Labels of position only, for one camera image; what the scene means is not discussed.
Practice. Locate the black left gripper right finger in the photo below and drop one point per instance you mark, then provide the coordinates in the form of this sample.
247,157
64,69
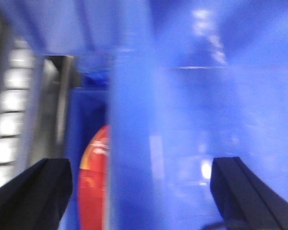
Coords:
240,195

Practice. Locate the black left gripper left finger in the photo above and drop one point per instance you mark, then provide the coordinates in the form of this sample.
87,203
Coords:
37,198

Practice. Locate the large blue plastic bin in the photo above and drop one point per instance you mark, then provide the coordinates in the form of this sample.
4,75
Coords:
180,83

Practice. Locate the orange red package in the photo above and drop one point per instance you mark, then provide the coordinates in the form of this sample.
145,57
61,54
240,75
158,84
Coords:
92,181

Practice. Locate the left white roller track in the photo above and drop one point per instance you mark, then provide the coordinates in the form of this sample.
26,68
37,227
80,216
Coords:
32,96

